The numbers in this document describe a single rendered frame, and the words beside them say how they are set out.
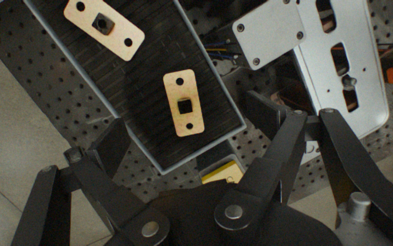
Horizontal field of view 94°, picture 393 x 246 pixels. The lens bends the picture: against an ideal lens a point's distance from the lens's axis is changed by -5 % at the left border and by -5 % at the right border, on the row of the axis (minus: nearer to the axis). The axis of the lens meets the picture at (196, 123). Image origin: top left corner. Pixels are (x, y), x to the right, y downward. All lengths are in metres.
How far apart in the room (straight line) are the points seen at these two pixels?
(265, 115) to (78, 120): 0.74
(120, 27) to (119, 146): 0.13
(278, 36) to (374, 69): 0.32
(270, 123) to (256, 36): 0.18
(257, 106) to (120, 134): 0.13
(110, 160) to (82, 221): 2.08
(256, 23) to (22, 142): 1.87
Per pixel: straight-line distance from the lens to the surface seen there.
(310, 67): 0.49
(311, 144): 0.48
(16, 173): 2.17
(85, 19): 0.26
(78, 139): 0.87
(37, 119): 1.82
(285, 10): 0.33
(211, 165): 0.32
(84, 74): 0.26
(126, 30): 0.25
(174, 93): 0.25
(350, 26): 0.54
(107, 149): 0.17
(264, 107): 0.17
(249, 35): 0.31
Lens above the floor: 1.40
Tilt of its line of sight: 69 degrees down
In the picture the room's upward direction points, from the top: 166 degrees clockwise
